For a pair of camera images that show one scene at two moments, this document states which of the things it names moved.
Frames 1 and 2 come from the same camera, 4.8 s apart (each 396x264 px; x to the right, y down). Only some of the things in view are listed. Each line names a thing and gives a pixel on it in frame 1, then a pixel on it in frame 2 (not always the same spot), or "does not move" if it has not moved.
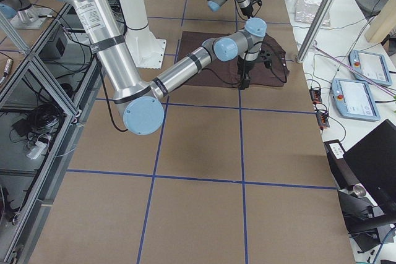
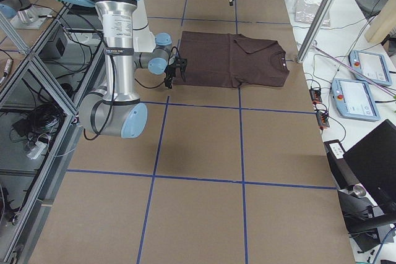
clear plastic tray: x=307 y=12 does not move
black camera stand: x=357 y=214 does not move
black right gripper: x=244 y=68 → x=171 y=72
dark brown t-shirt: x=271 y=69 does not move
